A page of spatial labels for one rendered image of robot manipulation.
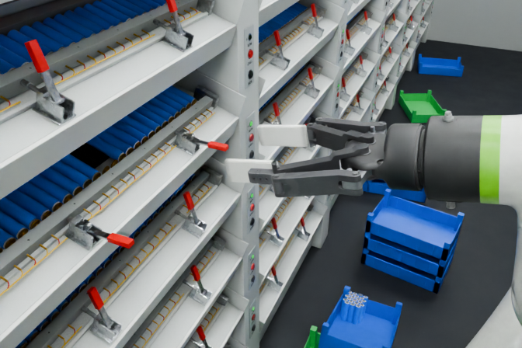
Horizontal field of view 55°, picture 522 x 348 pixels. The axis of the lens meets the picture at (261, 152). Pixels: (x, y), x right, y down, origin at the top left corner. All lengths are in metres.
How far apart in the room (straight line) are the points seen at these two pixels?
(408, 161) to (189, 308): 0.69
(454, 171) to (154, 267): 0.58
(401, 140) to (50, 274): 0.45
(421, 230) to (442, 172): 1.47
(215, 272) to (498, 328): 0.59
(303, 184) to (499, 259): 1.74
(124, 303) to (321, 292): 1.13
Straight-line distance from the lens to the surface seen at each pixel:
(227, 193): 1.10
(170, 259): 0.95
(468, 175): 0.53
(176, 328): 1.09
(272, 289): 1.67
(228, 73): 0.99
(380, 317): 1.86
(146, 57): 0.77
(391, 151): 0.55
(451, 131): 0.54
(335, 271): 2.00
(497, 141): 0.53
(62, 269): 0.70
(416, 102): 3.37
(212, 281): 1.17
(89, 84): 0.69
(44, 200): 0.75
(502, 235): 2.36
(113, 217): 0.76
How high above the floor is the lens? 1.39
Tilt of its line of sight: 31 degrees down
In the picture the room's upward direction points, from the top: straight up
